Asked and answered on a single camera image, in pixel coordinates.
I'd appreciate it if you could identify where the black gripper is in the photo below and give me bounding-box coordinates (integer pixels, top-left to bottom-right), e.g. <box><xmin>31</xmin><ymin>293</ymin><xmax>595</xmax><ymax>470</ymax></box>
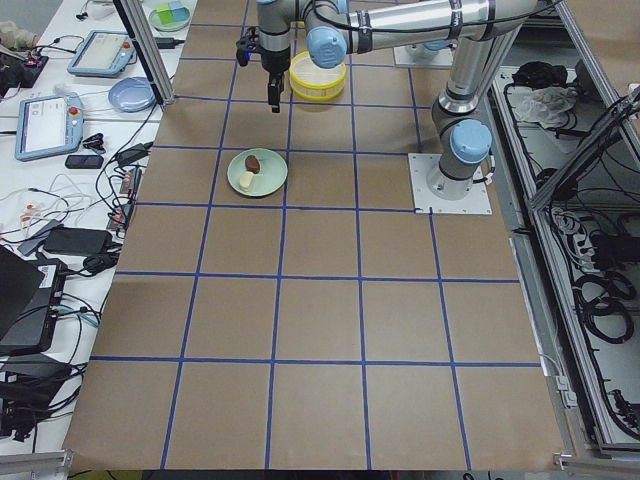
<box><xmin>261</xmin><ymin>47</ymin><xmax>290</xmax><ymax>113</ymax></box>

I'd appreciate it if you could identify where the brown bun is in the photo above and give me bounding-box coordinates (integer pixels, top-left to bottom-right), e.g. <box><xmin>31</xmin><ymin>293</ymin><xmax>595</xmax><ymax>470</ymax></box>
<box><xmin>245</xmin><ymin>155</ymin><xmax>261</xmax><ymax>174</ymax></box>

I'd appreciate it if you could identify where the white bun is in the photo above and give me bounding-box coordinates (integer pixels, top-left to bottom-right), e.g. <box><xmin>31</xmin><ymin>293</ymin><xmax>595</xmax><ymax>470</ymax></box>
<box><xmin>238</xmin><ymin>171</ymin><xmax>256</xmax><ymax>192</ymax></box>

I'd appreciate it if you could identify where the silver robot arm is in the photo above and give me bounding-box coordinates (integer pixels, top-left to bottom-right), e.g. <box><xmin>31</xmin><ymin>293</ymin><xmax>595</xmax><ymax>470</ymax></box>
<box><xmin>236</xmin><ymin>0</ymin><xmax>537</xmax><ymax>201</ymax></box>

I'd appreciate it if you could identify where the centre yellow bamboo steamer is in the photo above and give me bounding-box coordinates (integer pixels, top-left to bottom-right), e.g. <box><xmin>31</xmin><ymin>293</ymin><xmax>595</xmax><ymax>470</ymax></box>
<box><xmin>289</xmin><ymin>51</ymin><xmax>347</xmax><ymax>102</ymax></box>

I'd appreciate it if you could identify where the pale green plate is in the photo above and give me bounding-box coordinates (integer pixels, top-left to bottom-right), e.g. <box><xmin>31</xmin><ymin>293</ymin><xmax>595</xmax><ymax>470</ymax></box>
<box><xmin>227</xmin><ymin>148</ymin><xmax>288</xmax><ymax>197</ymax></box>

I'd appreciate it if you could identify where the green glass bowl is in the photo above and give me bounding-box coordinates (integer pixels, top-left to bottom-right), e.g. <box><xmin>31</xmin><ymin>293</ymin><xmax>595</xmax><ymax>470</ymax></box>
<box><xmin>148</xmin><ymin>1</ymin><xmax>191</xmax><ymax>32</ymax></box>

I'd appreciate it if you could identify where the blue plate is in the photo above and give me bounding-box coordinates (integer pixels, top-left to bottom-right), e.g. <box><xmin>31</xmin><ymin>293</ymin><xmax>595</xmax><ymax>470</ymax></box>
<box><xmin>108</xmin><ymin>77</ymin><xmax>156</xmax><ymax>113</ymax></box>

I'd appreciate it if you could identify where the far blue teach pendant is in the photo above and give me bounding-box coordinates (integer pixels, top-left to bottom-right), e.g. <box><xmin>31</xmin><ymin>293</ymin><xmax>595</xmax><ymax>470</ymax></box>
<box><xmin>67</xmin><ymin>30</ymin><xmax>135</xmax><ymax>78</ymax></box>

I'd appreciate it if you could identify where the blue teach pendant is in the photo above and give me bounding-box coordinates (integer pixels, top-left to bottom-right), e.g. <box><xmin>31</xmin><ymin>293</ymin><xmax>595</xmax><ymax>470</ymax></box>
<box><xmin>67</xmin><ymin>30</ymin><xmax>135</xmax><ymax>78</ymax></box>
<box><xmin>15</xmin><ymin>93</ymin><xmax>84</xmax><ymax>162</ymax></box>

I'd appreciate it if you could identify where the black phone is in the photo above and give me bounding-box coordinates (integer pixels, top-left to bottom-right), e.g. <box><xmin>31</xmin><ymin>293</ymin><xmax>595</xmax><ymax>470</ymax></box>
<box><xmin>65</xmin><ymin>154</ymin><xmax>104</xmax><ymax>170</ymax></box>

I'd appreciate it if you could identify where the near blue teach pendant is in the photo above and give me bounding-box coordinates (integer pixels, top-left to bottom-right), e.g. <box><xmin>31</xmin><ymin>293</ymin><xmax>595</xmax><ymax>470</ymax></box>
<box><xmin>15</xmin><ymin>93</ymin><xmax>84</xmax><ymax>162</ymax></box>

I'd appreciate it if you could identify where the black power adapter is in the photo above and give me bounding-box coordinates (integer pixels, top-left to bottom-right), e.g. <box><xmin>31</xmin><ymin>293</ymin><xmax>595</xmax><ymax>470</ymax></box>
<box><xmin>43</xmin><ymin>227</ymin><xmax>112</xmax><ymax>256</ymax></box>

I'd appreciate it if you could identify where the crumpled white cloth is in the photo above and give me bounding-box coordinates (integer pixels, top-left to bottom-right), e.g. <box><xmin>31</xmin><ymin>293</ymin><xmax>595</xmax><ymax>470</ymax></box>
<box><xmin>514</xmin><ymin>86</ymin><xmax>578</xmax><ymax>129</ymax></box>

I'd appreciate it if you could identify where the black laptop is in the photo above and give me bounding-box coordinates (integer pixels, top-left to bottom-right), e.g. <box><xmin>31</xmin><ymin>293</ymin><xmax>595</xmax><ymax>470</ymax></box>
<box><xmin>1</xmin><ymin>247</ymin><xmax>67</xmax><ymax>356</ymax></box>

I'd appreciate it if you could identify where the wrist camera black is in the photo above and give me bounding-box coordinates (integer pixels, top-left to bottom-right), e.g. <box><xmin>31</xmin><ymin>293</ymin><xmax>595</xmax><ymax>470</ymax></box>
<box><xmin>236</xmin><ymin>26</ymin><xmax>260</xmax><ymax>67</ymax></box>

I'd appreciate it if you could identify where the aluminium frame post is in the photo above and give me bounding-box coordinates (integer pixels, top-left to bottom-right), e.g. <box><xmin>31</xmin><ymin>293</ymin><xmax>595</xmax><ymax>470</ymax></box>
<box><xmin>113</xmin><ymin>0</ymin><xmax>175</xmax><ymax>108</ymax></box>

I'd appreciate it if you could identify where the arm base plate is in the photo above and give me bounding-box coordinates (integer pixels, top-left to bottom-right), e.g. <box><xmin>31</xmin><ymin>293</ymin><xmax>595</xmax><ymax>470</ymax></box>
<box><xmin>408</xmin><ymin>153</ymin><xmax>492</xmax><ymax>216</ymax></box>

